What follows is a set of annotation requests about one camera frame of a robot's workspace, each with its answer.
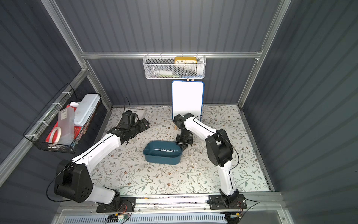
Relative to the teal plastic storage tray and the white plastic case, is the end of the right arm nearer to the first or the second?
the teal plastic storage tray

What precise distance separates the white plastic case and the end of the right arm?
0.46 metres

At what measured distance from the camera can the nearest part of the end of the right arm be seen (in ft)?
2.31

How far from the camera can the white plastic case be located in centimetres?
71
